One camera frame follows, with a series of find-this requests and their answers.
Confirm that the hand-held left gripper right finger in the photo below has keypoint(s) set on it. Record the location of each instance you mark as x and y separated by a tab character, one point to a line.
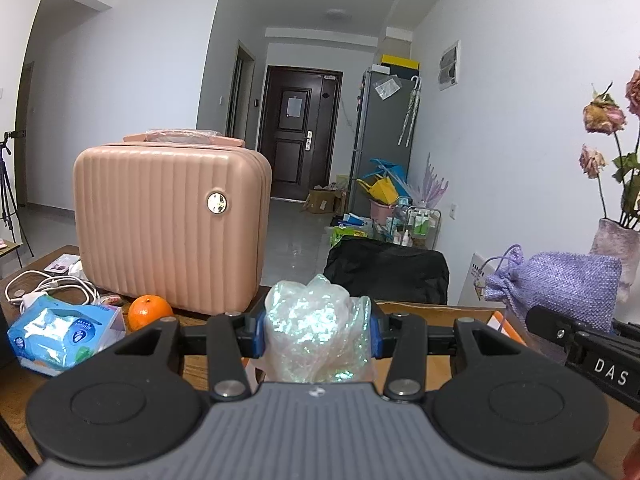
376	332

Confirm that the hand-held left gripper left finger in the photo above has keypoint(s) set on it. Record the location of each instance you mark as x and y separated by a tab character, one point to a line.
258	332

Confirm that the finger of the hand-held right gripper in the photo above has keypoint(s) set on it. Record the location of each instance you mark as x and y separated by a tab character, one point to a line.
550	325
627	329

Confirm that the iridescent plastic bag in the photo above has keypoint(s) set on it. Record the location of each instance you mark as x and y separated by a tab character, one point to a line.
310	330

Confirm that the orange cardboard box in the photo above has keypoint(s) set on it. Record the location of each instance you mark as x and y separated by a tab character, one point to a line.
450	312

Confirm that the white board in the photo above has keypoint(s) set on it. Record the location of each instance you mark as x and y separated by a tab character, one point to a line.
477	275

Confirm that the green packet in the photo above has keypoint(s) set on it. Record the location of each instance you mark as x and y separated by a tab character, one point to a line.
347	235

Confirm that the orange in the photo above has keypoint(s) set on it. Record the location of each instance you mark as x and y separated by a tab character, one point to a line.
147	310

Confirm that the pink bucket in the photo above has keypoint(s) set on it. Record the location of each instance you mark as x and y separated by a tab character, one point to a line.
382	209

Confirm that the brown cardboard box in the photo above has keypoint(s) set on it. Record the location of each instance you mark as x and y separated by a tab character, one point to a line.
322	202

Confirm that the yellow bag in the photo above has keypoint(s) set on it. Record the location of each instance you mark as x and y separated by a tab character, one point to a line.
382	189

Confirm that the small pink snack packet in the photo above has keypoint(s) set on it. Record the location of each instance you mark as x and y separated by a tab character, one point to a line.
111	300

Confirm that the pink ribbed suitcase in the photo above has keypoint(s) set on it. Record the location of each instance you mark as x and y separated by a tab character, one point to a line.
150	225

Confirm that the purple feather decoration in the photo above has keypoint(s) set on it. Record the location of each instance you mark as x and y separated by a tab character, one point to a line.
427	185

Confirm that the blue plastic stool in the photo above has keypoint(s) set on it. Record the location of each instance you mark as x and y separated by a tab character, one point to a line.
387	166

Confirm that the dried pink rose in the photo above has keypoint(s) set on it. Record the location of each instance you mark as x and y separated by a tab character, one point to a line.
602	110
591	160
634	92

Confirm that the dark brown entrance door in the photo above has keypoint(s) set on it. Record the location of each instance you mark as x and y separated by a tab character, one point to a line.
290	160

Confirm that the grey refrigerator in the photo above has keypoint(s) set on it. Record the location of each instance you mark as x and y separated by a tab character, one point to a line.
380	135

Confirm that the blue tissue pack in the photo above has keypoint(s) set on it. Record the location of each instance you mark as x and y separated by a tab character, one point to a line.
55	332

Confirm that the small photo card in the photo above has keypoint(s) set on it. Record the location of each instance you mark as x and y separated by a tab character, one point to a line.
61	263

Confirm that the white folded umbrella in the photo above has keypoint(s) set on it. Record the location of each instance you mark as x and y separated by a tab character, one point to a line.
410	110

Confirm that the white paper notice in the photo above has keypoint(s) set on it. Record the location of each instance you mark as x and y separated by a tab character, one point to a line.
294	105

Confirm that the clear plastic pouch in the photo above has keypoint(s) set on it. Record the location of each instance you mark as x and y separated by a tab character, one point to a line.
387	89

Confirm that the yellow and black box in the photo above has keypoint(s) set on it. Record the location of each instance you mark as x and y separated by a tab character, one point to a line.
400	61

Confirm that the white electrical panel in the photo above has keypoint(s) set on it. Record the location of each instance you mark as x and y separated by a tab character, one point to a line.
448	65

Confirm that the black tripod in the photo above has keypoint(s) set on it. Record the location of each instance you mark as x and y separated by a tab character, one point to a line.
11	135

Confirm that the round ceiling lamp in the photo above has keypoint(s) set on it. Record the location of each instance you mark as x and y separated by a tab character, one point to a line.
339	14

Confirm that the interior door frame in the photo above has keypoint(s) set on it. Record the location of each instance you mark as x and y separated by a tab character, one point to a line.
240	90

